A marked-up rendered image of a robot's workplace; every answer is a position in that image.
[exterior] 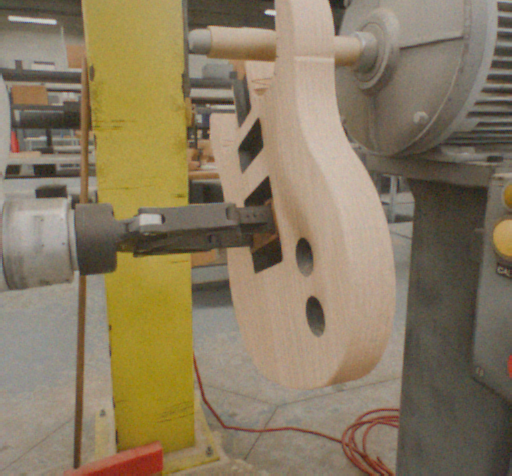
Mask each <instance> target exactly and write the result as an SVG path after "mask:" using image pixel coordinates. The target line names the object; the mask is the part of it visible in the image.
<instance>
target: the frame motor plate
mask: <svg viewBox="0 0 512 476"><path fill-rule="evenodd" d="M366 170H367V171H368V172H372V173H379V174H386V175H393V176H399V177H406V178H414V179H420V180H427V181H434V182H441V183H447V184H455V185H461V187H468V188H476V189H482V190H489V182H490V179H491V177H492V176H494V175H498V173H512V160H503V156H502V155H488V156H487V161H479V162H463V163H453V162H441V161H430V160H419V159H407V158H396V157H379V156H375V155H371V153H368V155H367V164H366Z"/></svg>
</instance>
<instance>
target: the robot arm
mask: <svg viewBox="0 0 512 476"><path fill-rule="evenodd" d="M9 143H10V106H9V96H8V92H7V87H5V84H4V82H3V79H2V76H1V74H0V293H3V292H9V290H26V289H27V288H38V287H47V286H48V285H49V286H52V285H59V284H68V285H70V284H71V283H72V281H73V278H74V271H79V273H80V276H89V275H99V274H110V273H114V272H116V269H117V252H121V253H125V252H126V253H133V258H135V259H141V258H144V256H153V255H168V254H183V253H199V252H205V253H209V252H211V251H212V249H214V250H216V249H218V248H220V249H229V248H242V247H253V239H252V234H262V233H275V232H276V231H275V224H274V218H273V211H272V205H269V206H250V207H236V203H234V202H229V203H217V204H203V205H190V206H176V207H141V208H139V209H138V215H134V216H133V218H128V219H121V220H116V219H115V212H114V207H113V205H112V204H110V203H94V204H76V210H71V208H70V203H69V201H68V199H67V198H64V197H59V198H32V199H22V198H14V199H5V196H4V176H5V169H6V166H7V163H8V155H9ZM226 217H227V219H226Z"/></svg>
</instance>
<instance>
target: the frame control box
mask: <svg viewBox="0 0 512 476"><path fill-rule="evenodd" d="M510 180H512V173H498V175H494V176H492V177H491V179H490V182H489V192H488V202H487V211H486V221H484V231H483V240H482V250H481V260H480V270H479V279H478V289H477V299H476V309H475V318H474V328H473V338H472V348H471V357H470V367H469V375H470V377H471V379H473V380H474V381H477V383H478V384H480V385H481V386H483V387H484V388H487V389H488V390H490V391H491V393H493V394H494V395H497V396H498V397H500V398H501V399H503V400H504V401H506V402H507V403H508V404H510V405H511V406H512V380H511V377H510V374H508V368H507V366H508V359H509V356H510V354H512V257H511V256H507V255H504V253H502V252H501V251H500V250H499V249H498V248H497V246H495V244H494V240H493V233H494V230H495V228H497V225H498V224H499V223H501V222H502V221H505V220H512V212H511V211H509V210H508V209H506V208H505V207H504V206H503V204H502V200H501V192H502V189H503V186H504V185H505V184H507V183H508V182H509V181H510Z"/></svg>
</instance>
